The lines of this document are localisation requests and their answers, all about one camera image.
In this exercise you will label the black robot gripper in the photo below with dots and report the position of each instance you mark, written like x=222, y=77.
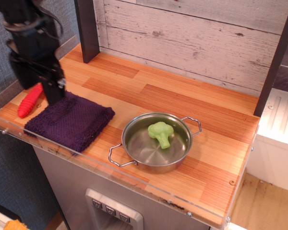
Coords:
x=33, y=46

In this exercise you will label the purple towel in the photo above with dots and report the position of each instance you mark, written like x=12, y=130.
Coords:
x=74, y=122

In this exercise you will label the small metal pot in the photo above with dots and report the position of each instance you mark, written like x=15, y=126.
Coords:
x=146, y=153

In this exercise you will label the grey toy fridge cabinet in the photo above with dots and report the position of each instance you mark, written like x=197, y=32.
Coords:
x=69, y=182

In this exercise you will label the green toy broccoli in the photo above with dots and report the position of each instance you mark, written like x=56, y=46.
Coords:
x=161, y=131

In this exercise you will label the orange object bottom left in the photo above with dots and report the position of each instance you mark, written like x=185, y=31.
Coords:
x=15, y=225

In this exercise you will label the silver ice dispenser panel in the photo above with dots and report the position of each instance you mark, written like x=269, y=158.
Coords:
x=108, y=214

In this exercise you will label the white toy sink unit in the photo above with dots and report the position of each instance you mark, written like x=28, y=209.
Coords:
x=268, y=158

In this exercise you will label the red handled metal spoon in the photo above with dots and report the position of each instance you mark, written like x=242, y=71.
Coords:
x=29, y=101

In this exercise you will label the dark right shelf post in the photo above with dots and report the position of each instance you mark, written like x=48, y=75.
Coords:
x=271, y=76

